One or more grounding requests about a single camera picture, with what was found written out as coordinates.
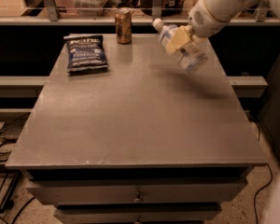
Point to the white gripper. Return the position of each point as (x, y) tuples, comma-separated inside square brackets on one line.
[(205, 22)]

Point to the blue plastic water bottle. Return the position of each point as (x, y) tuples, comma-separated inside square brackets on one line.
[(189, 57)]

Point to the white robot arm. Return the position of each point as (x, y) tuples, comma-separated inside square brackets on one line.
[(233, 7)]

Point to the orange soda can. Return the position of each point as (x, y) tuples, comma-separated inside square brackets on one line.
[(123, 22)]

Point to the blue chip bag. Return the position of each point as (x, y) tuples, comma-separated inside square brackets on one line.
[(85, 52)]

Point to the grey drawer cabinet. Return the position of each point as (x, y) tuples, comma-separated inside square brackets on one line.
[(143, 125)]

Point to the round drawer knob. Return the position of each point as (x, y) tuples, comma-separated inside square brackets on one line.
[(138, 198)]

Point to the dark box on floor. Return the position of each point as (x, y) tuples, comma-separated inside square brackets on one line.
[(11, 130)]

